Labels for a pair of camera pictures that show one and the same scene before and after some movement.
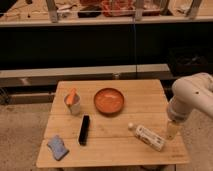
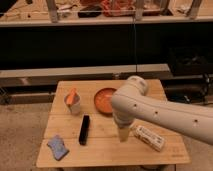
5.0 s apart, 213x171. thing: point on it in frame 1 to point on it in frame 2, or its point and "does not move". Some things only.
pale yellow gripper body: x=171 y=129 to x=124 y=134
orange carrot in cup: x=72 y=97 does not move
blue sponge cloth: x=58 y=147 does not move
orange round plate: x=108 y=100 does not move
